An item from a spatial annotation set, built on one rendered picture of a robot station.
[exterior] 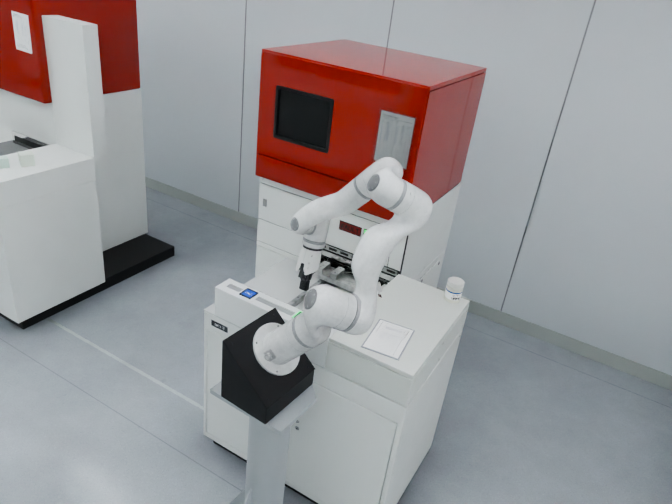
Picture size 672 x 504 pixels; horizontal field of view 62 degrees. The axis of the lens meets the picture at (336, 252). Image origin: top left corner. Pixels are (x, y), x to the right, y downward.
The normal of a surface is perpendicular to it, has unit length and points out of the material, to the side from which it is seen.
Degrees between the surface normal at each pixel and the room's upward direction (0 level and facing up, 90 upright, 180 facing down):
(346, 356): 90
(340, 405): 90
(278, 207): 90
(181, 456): 0
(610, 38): 90
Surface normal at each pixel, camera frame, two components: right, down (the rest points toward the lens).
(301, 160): -0.50, 0.36
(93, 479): 0.11, -0.88
